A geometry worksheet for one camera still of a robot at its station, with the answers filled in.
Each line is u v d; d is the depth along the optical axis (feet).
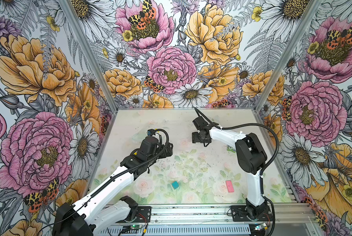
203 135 2.45
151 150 1.94
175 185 2.73
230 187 2.73
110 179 1.58
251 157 1.78
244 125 1.98
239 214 2.41
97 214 1.42
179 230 3.67
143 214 2.43
